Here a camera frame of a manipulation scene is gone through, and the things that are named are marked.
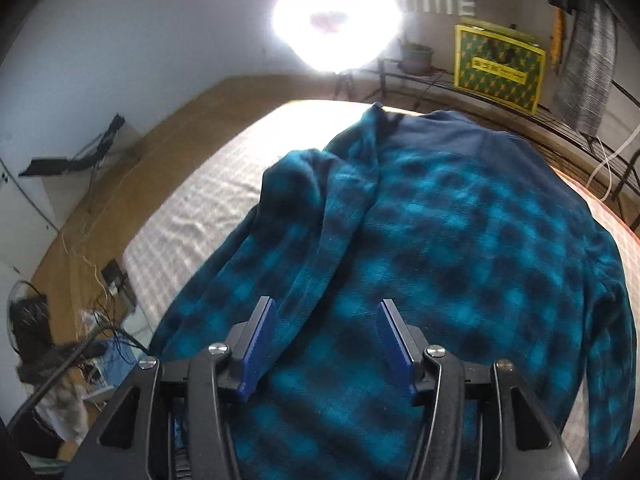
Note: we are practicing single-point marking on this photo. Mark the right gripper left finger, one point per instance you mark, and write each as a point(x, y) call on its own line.
point(249, 346)

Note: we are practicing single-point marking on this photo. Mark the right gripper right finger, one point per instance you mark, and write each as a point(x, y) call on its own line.
point(404, 349)

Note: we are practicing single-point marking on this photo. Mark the blue plaid fleece garment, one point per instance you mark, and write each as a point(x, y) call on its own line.
point(425, 269)

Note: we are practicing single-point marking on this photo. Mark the black power adapter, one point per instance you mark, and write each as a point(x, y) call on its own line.
point(118, 285)

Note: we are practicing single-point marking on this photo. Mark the black music stand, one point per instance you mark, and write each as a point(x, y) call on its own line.
point(91, 158)

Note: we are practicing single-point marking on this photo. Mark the black metal rack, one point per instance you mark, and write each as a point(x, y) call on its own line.
point(590, 161)

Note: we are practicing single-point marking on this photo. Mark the potted plant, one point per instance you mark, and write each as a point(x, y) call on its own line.
point(416, 59)

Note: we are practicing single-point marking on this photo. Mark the yellow green patterned box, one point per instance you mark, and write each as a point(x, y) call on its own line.
point(499, 67)

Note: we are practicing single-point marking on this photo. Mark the grey striped hanging cloth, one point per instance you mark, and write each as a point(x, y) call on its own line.
point(586, 77)

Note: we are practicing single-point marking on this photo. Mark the white ring light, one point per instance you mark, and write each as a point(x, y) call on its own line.
point(334, 36)

